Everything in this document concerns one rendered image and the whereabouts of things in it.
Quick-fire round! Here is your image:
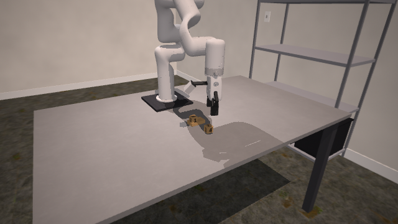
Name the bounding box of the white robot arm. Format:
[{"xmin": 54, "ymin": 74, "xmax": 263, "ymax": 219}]
[{"xmin": 154, "ymin": 0, "xmax": 225, "ymax": 103}]

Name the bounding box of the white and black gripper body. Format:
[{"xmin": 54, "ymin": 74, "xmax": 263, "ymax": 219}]
[{"xmin": 205, "ymin": 74, "xmax": 223, "ymax": 101}]

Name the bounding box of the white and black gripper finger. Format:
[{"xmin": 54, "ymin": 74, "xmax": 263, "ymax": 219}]
[
  {"xmin": 206, "ymin": 96, "xmax": 211, "ymax": 107},
  {"xmin": 210, "ymin": 91, "xmax": 219, "ymax": 116}
]

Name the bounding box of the wooden number cube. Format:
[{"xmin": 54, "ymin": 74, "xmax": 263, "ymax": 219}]
[
  {"xmin": 189, "ymin": 115, "xmax": 198, "ymax": 123},
  {"xmin": 204, "ymin": 124, "xmax": 213, "ymax": 134}
]

